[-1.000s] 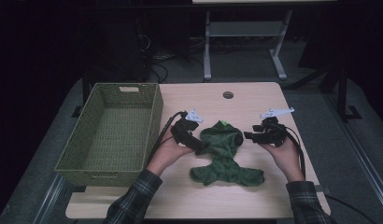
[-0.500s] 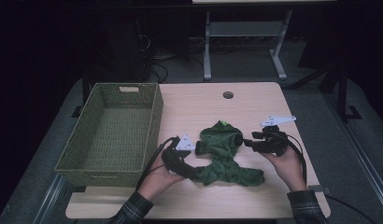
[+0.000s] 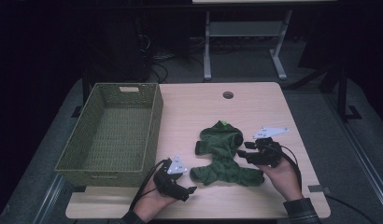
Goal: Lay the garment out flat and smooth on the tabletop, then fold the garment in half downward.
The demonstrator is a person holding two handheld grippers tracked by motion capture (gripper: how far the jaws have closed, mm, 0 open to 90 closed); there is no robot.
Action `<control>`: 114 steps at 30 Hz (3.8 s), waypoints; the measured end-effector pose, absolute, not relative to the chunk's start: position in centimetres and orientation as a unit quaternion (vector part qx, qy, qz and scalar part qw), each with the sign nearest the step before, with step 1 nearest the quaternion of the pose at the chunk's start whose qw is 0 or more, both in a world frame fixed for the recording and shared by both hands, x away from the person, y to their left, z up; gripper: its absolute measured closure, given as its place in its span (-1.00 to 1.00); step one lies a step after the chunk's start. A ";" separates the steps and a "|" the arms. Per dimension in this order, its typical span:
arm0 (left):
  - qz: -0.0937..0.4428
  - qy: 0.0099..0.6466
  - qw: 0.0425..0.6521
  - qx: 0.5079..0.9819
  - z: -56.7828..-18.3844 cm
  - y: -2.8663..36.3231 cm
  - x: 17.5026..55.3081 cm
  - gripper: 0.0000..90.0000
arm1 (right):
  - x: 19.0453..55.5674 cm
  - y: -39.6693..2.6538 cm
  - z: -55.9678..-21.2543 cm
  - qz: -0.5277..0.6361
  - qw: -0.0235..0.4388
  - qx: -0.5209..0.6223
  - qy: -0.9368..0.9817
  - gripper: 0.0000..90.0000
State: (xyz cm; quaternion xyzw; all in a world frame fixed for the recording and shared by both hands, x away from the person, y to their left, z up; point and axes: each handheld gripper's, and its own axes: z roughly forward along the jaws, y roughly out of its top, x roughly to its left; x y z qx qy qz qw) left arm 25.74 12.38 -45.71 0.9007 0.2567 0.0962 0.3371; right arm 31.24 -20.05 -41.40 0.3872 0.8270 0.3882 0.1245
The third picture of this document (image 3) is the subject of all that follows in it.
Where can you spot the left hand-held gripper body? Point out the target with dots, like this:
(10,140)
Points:
(167,182)

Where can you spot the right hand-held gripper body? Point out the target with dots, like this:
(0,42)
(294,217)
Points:
(267,154)

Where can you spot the green fleece pet garment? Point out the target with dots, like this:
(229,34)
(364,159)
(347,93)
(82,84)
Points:
(222,146)

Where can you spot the green woven basket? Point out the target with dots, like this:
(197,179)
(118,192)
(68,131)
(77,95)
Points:
(118,133)

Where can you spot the person's left hand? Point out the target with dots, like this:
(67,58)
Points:
(152,202)

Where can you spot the person's right hand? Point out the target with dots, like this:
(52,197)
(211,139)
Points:
(287,180)

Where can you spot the grey tape piece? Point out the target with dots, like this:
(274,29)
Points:
(317,188)

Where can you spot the black tripod stand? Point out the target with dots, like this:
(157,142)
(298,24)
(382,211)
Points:
(342,87)

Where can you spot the grey metal stand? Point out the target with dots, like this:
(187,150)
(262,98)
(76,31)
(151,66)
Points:
(242,29)

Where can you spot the dark cabinet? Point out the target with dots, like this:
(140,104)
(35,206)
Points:
(118,49)

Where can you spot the metal floor rail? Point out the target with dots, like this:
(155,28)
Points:
(48,199)
(361,149)

